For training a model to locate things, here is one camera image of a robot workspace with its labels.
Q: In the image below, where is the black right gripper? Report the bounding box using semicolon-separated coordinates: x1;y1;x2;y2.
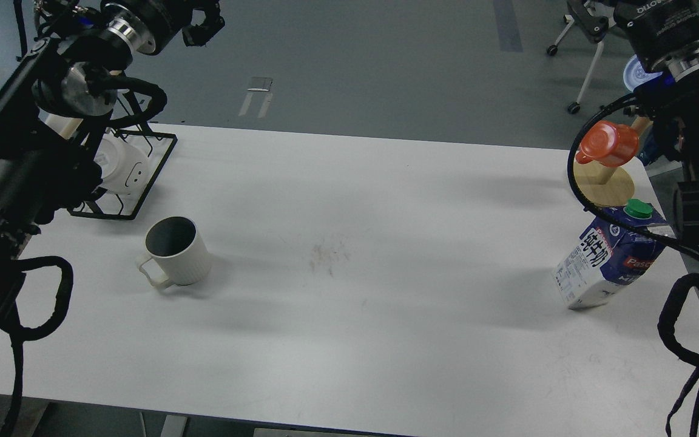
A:
566;1;699;73

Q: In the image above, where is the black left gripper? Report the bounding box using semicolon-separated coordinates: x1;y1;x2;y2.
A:
101;1;226;56

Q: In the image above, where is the beige ribbed mug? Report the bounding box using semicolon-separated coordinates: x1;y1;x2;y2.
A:
135;216;213;290

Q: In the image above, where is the blue milk carton green cap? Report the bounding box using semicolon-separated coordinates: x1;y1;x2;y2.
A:
551;217;664;310

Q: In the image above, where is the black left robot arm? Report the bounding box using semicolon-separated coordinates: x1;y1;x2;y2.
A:
0;1;225;436

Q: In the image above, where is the orange plastic cup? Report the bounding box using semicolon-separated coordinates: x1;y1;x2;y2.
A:
575;121;639;167

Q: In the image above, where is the white cup smiley face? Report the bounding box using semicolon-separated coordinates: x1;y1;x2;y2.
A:
94;135;150;195

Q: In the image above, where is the grey office chair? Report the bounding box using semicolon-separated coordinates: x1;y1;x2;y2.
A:
546;12;614;115

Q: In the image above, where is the blue ceramic mug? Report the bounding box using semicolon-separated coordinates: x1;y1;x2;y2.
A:
622;55;663;92

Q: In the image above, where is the wooden mug tree stand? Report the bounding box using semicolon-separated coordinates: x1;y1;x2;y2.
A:
572;121;651;207

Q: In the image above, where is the black wire cup rack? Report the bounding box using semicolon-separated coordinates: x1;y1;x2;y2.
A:
69;121;178;221

